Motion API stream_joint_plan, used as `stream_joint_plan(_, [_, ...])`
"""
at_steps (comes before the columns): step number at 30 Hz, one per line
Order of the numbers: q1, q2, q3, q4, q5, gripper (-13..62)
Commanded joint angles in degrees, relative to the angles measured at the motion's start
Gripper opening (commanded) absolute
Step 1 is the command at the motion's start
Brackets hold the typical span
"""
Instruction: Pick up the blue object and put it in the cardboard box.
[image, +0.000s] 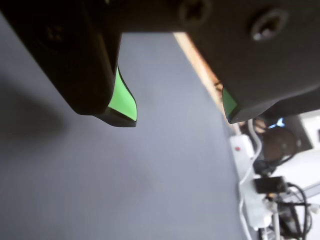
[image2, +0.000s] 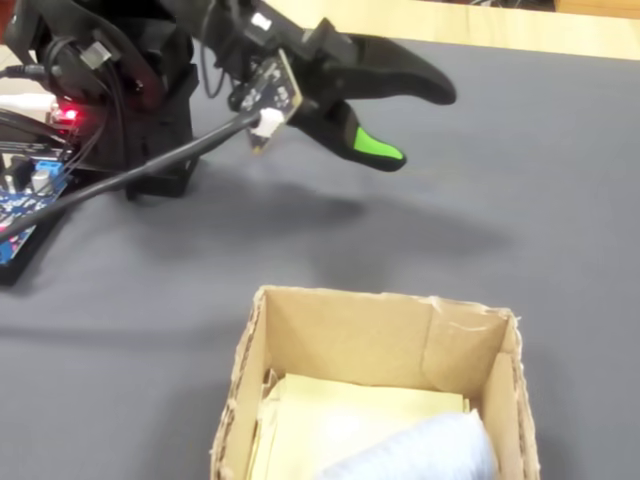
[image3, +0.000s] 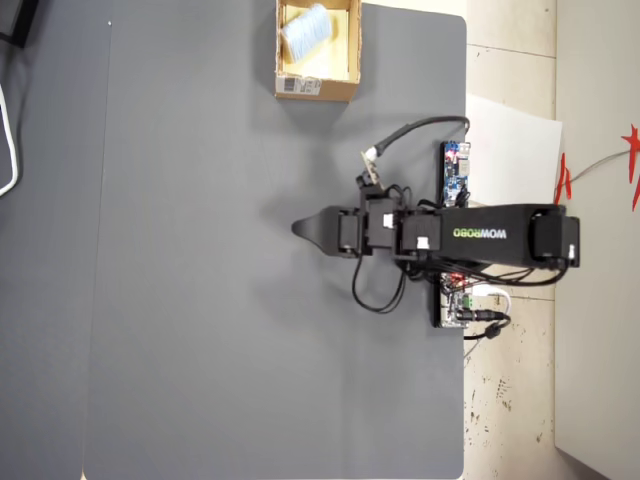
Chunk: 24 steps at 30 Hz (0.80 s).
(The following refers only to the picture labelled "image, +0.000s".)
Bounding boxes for black power adapter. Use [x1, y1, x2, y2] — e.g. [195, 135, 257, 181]
[253, 175, 288, 194]

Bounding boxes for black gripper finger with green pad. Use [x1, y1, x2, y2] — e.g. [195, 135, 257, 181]
[174, 0, 320, 125]
[0, 0, 138, 128]

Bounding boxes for white power cord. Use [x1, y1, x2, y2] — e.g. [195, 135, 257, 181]
[238, 119, 264, 240]

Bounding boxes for large grey textured mat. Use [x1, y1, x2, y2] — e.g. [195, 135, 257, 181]
[0, 12, 252, 240]

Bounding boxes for dark round object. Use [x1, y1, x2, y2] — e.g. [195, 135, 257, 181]
[262, 125, 303, 166]

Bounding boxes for white power strip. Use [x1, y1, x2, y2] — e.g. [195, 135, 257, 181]
[229, 134, 276, 232]

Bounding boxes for black tangled cables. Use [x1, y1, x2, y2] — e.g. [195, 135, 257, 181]
[274, 183, 315, 238]

